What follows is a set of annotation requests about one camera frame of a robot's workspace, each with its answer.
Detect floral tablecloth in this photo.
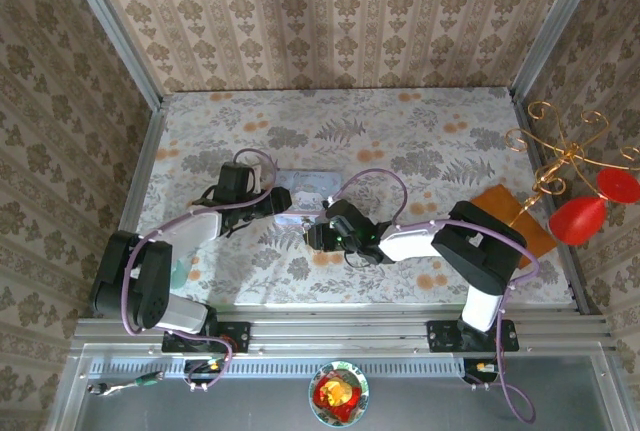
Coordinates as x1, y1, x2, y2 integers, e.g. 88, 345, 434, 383
122, 88, 576, 308

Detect red yellow toy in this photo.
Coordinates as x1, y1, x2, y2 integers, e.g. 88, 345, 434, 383
313, 370, 362, 420

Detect orange flat card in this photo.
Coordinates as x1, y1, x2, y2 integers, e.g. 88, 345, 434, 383
469, 183, 556, 271

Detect patterned bowl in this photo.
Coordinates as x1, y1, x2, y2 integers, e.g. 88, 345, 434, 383
308, 360, 371, 427

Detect red plastic goblet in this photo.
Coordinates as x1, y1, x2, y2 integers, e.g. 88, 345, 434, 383
548, 167, 640, 246

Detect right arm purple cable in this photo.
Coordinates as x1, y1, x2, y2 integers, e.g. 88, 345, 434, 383
327, 168, 541, 425

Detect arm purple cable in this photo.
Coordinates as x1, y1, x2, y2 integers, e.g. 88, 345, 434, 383
327, 168, 541, 425
121, 148, 281, 338

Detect aluminium mounting rail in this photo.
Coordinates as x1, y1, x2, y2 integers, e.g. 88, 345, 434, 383
74, 308, 616, 358

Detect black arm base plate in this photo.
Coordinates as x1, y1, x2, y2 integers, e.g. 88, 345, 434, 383
427, 319, 520, 354
162, 319, 251, 354

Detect grey slotted cable duct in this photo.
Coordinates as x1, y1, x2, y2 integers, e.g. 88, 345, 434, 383
87, 356, 501, 377

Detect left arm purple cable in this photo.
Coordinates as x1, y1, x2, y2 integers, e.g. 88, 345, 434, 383
121, 148, 281, 338

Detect yellow power connector wires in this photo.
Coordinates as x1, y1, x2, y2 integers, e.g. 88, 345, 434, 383
182, 345, 234, 393
462, 345, 503, 392

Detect green cable connector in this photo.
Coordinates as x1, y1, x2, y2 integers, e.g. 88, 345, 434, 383
88, 372, 165, 396

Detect aluminium frame post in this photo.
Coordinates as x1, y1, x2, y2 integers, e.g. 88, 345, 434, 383
508, 0, 615, 98
56, 0, 167, 110

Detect gold wire stand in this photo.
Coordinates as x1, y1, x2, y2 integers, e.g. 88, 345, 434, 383
504, 100, 640, 230

